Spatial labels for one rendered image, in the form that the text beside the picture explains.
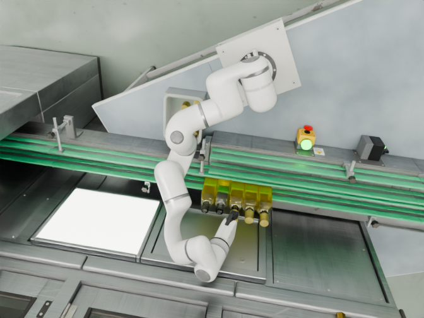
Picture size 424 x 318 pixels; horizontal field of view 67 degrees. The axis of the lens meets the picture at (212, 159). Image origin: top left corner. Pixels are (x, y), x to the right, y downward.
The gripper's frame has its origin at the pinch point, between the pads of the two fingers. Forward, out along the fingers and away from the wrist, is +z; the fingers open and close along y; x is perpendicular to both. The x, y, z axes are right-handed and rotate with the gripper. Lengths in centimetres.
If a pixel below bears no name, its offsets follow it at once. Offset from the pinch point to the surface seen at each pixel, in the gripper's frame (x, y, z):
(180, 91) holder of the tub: 39, 33, 29
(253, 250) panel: -10.1, -12.7, 0.1
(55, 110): 110, 7, 25
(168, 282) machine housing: 13.0, -13.7, -27.0
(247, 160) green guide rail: 3.3, 13.5, 21.3
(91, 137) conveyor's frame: 78, 5, 15
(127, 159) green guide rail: 54, 4, 9
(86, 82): 120, 10, 60
